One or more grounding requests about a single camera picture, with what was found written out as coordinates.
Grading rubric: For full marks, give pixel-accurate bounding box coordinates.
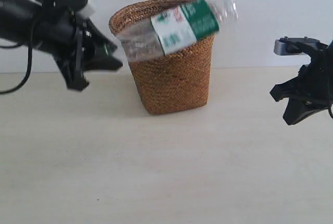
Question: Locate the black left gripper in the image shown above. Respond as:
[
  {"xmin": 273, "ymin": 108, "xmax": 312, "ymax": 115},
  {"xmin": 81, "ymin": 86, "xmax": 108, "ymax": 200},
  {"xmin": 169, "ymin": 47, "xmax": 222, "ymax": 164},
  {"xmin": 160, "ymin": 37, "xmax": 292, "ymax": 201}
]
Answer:
[{"xmin": 35, "ymin": 0, "xmax": 123, "ymax": 91}]

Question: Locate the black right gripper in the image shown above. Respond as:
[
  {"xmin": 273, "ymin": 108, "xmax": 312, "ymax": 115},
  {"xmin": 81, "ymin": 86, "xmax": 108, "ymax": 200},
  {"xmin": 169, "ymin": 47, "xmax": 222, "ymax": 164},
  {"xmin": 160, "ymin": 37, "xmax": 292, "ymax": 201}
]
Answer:
[{"xmin": 270, "ymin": 43, "xmax": 332, "ymax": 125}]

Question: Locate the clear plastic bottle green label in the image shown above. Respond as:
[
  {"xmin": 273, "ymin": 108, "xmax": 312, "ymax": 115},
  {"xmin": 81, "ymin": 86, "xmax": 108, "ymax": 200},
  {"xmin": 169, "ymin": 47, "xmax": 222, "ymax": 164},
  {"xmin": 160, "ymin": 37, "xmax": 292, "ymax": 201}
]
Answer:
[{"xmin": 116, "ymin": 0, "xmax": 238, "ymax": 62}]

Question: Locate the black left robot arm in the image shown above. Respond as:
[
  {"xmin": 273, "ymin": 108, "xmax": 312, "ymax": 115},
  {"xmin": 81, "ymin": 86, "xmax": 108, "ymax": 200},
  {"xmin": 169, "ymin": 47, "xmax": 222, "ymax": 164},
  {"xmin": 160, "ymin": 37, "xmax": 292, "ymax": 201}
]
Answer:
[{"xmin": 1, "ymin": 0, "xmax": 123, "ymax": 95}]

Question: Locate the brown woven wicker basket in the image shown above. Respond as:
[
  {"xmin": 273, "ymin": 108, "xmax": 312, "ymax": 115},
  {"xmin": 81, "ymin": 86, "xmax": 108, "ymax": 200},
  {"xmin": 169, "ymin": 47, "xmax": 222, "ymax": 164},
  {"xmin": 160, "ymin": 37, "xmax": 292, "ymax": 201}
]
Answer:
[{"xmin": 109, "ymin": 0, "xmax": 215, "ymax": 115}]

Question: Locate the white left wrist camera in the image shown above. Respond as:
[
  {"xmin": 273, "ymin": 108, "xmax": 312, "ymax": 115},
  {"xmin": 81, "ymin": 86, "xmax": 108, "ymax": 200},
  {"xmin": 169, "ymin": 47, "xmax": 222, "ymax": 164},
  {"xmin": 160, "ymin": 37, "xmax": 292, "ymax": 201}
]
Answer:
[{"xmin": 77, "ymin": 3, "xmax": 96, "ymax": 19}]

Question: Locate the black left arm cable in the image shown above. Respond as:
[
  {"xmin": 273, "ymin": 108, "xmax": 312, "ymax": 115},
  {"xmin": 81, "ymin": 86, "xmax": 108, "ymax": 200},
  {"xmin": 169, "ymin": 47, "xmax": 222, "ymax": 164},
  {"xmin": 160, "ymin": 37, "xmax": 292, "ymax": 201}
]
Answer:
[{"xmin": 0, "ymin": 13, "xmax": 44, "ymax": 95}]

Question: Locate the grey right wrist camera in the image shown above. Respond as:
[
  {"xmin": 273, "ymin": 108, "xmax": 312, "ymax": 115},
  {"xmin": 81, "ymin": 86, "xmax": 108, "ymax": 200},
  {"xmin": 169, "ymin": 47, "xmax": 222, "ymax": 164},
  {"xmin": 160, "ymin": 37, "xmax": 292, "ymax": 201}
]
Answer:
[{"xmin": 274, "ymin": 36, "xmax": 321, "ymax": 56}]

